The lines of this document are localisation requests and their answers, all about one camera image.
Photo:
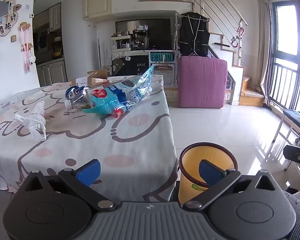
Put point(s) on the brown cardboard box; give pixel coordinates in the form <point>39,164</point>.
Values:
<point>100,76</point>

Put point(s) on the white tissue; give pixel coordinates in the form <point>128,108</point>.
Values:
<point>32,122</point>

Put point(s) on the wall photo collage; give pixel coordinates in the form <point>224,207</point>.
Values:
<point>5,22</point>

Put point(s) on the beige curtain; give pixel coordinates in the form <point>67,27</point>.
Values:
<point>265,42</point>

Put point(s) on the wooden staircase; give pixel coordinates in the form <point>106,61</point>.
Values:
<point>250,96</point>

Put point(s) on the clear blue printed plastic bag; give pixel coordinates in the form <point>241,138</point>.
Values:
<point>140,87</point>

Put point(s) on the black window railing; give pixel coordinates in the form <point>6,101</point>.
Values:
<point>287,85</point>

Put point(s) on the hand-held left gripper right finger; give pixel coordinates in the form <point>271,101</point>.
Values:
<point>210,173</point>

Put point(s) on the cream wall cabinet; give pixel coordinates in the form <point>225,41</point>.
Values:
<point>97,3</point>

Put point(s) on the countertop shelf rack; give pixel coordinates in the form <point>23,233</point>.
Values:
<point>125,41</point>

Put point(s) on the yellow wastebasket with dark rim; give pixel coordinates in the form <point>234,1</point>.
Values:
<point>190,170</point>

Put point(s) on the white metal cabinet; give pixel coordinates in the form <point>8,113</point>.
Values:
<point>165,72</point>

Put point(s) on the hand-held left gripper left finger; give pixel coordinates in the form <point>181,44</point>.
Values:
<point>88,173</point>

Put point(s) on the teal plastic wrapper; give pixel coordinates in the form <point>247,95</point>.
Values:
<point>105,103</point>

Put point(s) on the metal stair railing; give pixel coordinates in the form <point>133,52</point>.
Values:
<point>215,5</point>

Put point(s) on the pink wall hangings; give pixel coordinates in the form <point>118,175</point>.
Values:
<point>26,47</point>

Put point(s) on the printed tablecloth with foil backing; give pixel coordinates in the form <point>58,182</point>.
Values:
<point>90,142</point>

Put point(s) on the grey kitchen cabinets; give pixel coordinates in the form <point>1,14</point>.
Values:
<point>51,72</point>

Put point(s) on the clear plastic bottle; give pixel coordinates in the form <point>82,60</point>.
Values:
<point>77,100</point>

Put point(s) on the white paper box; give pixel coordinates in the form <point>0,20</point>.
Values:
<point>80,81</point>

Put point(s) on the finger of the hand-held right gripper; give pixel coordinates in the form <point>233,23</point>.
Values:
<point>293,153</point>

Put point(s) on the black chalkboard counter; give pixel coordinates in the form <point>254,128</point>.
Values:
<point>140,65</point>

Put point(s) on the low wooden drawer unit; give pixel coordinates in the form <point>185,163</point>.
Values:
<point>171,95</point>

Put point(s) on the black vest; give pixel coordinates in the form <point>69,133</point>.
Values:
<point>193,35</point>

